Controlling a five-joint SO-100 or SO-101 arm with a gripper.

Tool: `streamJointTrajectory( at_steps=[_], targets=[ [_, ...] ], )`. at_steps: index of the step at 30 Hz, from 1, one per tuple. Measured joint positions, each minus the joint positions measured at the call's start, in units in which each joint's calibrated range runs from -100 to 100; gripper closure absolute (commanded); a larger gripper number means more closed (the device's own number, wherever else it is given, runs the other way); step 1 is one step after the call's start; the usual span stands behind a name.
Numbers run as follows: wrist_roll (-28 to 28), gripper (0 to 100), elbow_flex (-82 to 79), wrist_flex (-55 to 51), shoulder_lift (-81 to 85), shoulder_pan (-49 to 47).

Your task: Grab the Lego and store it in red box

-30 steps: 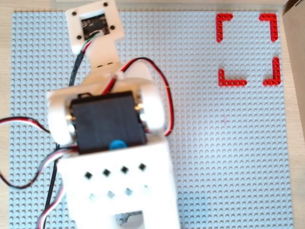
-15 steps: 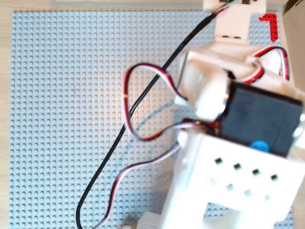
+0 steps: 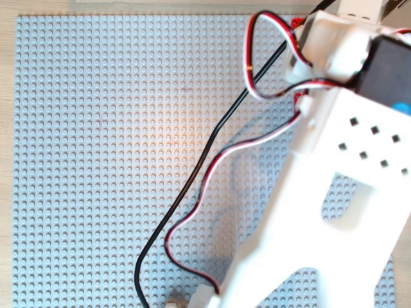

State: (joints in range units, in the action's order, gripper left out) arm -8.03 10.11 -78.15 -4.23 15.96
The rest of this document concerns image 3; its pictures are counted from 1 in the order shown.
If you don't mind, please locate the red white black servo cable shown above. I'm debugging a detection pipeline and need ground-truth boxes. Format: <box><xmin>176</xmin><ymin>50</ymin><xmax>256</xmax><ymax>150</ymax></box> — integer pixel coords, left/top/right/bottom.
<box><xmin>164</xmin><ymin>110</ymin><xmax>304</xmax><ymax>295</ymax></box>
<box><xmin>244</xmin><ymin>11</ymin><xmax>341</xmax><ymax>102</ymax></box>

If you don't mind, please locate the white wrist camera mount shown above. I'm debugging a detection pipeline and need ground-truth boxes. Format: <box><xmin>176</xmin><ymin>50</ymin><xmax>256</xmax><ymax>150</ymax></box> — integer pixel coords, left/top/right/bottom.
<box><xmin>337</xmin><ymin>0</ymin><xmax>385</xmax><ymax>24</ymax></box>

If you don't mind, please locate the brown cardboard box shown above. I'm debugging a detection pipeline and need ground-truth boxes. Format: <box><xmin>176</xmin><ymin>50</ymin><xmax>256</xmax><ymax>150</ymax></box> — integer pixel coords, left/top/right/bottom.
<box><xmin>380</xmin><ymin>0</ymin><xmax>411</xmax><ymax>31</ymax></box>

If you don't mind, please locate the white flat strip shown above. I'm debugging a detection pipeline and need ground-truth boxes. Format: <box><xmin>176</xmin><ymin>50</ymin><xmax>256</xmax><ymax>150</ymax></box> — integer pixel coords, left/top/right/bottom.
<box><xmin>74</xmin><ymin>0</ymin><xmax>319</xmax><ymax>5</ymax></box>

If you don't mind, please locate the grey Lego baseplate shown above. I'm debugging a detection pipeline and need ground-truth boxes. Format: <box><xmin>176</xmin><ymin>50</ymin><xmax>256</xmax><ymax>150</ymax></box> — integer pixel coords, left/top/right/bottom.
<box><xmin>11</xmin><ymin>13</ymin><xmax>398</xmax><ymax>308</ymax></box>

